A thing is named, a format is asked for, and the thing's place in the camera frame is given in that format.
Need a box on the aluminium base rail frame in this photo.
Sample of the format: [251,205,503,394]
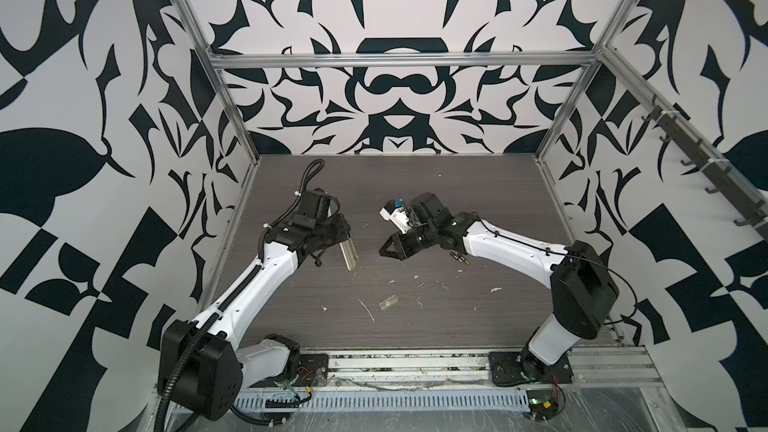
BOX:
[239,346,664,395]

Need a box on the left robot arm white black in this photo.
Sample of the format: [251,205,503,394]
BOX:
[153,189,351,431]

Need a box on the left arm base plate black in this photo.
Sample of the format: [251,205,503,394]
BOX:
[261,353,329,386]

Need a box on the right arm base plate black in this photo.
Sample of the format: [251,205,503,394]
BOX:
[488,349,573,387]

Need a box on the remote battery cover beige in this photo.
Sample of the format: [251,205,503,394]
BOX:
[379,295,399,312]

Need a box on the black corrugated left cable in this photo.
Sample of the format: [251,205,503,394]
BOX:
[153,317,211,432]

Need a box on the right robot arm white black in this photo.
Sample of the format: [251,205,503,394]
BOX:
[379,192,620,387]

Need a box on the white remote control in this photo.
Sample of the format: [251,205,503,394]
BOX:
[340,238,359,271]

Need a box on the small circuit board right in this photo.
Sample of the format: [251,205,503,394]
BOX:
[526,390,564,422]

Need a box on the horizontal aluminium frame bar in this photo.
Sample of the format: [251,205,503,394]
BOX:
[209,51,596,70]

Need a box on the white slotted cable duct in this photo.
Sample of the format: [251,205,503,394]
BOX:
[235,390,530,413]

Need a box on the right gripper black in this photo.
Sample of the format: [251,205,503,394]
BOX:
[377,225,440,259]

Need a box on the grey wall hook rack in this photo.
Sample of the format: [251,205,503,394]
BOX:
[640,95,767,241]

